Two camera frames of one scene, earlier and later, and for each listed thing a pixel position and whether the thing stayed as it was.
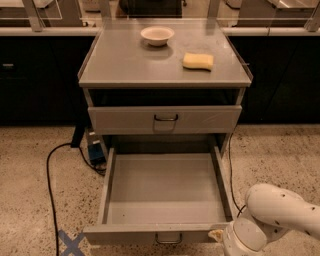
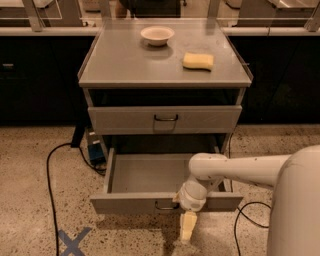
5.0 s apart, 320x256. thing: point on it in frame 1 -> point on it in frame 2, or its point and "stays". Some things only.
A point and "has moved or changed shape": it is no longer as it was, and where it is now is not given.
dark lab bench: x=39 y=69 stays
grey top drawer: x=165 y=120 stays
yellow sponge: x=198 y=61 stays
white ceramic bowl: x=157 y=35 stays
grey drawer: x=161 y=196 has moved or changed shape
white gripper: x=227 y=240 -> x=192 y=202
